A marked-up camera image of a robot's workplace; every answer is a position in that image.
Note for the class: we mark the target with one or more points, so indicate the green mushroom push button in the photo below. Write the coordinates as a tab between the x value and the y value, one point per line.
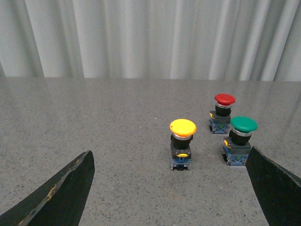
236	147

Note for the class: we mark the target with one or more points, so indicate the red mushroom push button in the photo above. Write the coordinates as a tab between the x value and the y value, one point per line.
220	117

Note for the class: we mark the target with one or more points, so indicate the white pleated curtain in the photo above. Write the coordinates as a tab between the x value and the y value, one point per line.
244	40

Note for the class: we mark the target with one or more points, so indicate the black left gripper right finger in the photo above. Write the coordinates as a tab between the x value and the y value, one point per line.
277	190

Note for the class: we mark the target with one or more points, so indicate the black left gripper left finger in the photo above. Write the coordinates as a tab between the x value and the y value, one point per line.
58	202

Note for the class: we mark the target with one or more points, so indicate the yellow mushroom push button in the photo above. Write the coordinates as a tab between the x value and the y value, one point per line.
181	137

